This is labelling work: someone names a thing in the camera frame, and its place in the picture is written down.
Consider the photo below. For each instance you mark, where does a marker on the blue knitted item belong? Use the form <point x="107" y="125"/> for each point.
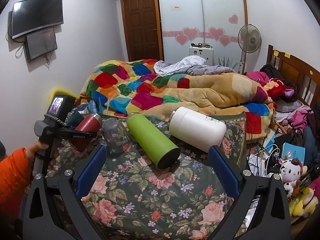
<point x="92" y="107"/>

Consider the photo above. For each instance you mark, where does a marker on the lime green bottle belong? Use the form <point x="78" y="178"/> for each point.
<point x="160" y="149"/>

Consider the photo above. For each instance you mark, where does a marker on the floral tablecloth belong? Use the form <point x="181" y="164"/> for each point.
<point x="132" y="199"/>

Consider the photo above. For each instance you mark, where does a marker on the white thermos cup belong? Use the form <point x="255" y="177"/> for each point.
<point x="196" y="129"/>

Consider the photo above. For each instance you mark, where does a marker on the small black wall monitor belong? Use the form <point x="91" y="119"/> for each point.
<point x="40" y="43"/>

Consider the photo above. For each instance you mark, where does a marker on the white appliance box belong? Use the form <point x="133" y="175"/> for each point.
<point x="204" y="50"/>

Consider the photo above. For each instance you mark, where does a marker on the yellow plush toy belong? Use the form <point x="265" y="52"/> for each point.
<point x="304" y="204"/>

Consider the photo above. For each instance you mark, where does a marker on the clear glass cup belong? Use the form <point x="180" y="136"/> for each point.
<point x="116" y="136"/>

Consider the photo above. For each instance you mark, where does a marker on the wooden headboard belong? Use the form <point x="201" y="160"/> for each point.
<point x="299" y="73"/>

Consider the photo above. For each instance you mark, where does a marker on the grey white cloth pile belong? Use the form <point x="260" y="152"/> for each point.
<point x="190" y="65"/>

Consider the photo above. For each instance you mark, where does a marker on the frosted wardrobe sliding doors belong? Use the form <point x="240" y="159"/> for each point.
<point x="213" y="22"/>

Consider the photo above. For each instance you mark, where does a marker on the standing electric fan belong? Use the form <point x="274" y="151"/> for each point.
<point x="249" y="41"/>

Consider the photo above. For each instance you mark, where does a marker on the colourful patchwork blanket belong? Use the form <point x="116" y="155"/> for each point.
<point x="121" y="88"/>

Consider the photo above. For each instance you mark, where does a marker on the red plush toy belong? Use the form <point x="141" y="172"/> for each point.
<point x="276" y="89"/>

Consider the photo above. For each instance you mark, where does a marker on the red steel tumbler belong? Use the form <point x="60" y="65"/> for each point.
<point x="86" y="131"/>

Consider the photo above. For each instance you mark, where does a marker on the dark green plastic cup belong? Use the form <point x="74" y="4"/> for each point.
<point x="75" y="119"/>

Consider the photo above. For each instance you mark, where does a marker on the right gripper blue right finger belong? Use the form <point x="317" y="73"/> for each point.
<point x="231" y="177"/>

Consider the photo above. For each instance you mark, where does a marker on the brown wooden door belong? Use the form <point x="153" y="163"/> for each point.
<point x="141" y="29"/>

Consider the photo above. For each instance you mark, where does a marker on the wall mounted black television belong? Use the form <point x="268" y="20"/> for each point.
<point x="33" y="15"/>

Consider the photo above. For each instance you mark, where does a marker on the white cat plush toy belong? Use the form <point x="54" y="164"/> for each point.
<point x="291" y="171"/>

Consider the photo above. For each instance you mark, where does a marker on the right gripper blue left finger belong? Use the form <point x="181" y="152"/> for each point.
<point x="82" y="178"/>

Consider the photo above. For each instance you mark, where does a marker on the blue white box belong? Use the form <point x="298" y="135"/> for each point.
<point x="290" y="151"/>

